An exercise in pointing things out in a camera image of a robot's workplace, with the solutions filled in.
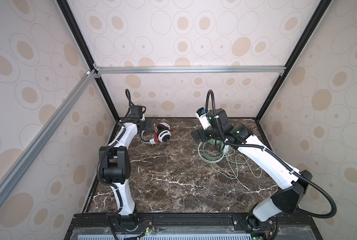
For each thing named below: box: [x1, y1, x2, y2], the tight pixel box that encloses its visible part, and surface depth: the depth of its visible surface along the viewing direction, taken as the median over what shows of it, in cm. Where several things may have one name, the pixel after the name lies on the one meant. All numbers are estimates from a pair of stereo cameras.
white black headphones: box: [140, 122, 174, 145], surface depth 104 cm
